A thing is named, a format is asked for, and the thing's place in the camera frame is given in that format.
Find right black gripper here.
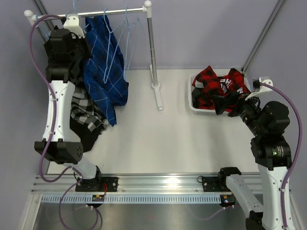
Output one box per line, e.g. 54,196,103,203
211,90,266,137

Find red black plaid shirt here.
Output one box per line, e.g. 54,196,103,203
192,66,250,110

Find dark pinstriped shirt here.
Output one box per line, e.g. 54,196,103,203
191,88,203,108

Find blue plaid shirt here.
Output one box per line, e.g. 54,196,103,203
83,16,129,126

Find blue hanger of red shirt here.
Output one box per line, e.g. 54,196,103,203
103,8,125,84

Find light blue wire hanger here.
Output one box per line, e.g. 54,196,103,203
123,7,140,80

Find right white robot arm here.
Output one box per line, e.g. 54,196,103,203
212,92,295,230

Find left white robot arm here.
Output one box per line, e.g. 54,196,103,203
34,29,103,192

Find grey white plaid shirt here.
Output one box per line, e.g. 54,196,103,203
71,87,109,132

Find blue hanger of black shirt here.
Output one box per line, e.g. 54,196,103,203
36,21,51,41

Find white plastic basket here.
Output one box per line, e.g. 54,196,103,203
189,73,252,115

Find metal clothes rack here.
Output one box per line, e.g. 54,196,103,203
24,0,164,111

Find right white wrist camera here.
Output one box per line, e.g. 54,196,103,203
245,77,273,101

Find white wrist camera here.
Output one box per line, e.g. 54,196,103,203
63,13,85,38
245,77,273,101

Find right aluminium frame post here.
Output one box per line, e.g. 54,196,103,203
241,0,287,74

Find aluminium frame post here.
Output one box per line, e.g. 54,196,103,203
32,0,54,42
241,0,287,74

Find aluminium mounting rail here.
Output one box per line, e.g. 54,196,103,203
31,173,292,194

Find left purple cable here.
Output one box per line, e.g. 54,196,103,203
29,14,83,184

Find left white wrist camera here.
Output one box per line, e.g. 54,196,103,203
63,13,85,38

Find white slotted cable duct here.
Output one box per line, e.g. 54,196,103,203
41,194,221,204

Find left aluminium frame post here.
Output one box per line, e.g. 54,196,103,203
32,0,54,42

